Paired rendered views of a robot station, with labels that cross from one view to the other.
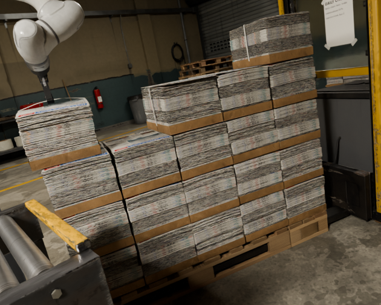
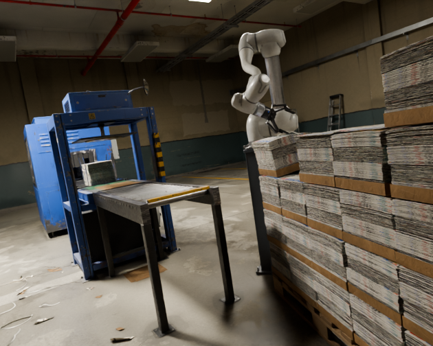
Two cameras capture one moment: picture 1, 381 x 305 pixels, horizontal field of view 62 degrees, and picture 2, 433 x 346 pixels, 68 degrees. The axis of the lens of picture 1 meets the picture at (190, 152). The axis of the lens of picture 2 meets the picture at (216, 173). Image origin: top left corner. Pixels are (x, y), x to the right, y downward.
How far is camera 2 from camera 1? 1.99 m
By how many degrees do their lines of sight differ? 94
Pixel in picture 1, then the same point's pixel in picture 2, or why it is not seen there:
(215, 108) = (330, 170)
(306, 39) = not seen: outside the picture
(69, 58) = not seen: outside the picture
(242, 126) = (354, 202)
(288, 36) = (420, 82)
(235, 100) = (344, 167)
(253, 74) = (362, 139)
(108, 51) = not seen: outside the picture
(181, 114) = (306, 165)
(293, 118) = (424, 228)
